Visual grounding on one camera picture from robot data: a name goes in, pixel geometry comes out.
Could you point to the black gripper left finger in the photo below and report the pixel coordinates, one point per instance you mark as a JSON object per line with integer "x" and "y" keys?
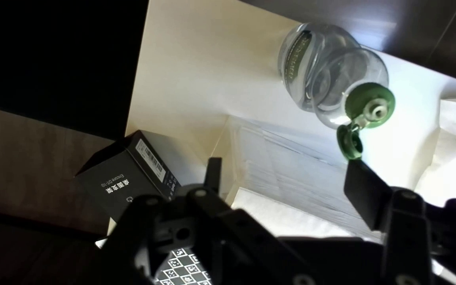
{"x": 232, "y": 245}

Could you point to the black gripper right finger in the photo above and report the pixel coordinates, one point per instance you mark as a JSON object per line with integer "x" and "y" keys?
{"x": 415, "y": 231}

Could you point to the clear bottle with green cap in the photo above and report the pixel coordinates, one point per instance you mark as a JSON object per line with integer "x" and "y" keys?
{"x": 327, "y": 71}

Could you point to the white rectangular container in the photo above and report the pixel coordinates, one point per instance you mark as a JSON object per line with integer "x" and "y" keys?
{"x": 289, "y": 182}

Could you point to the small black box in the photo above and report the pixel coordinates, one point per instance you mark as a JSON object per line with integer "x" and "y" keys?
{"x": 123, "y": 171}

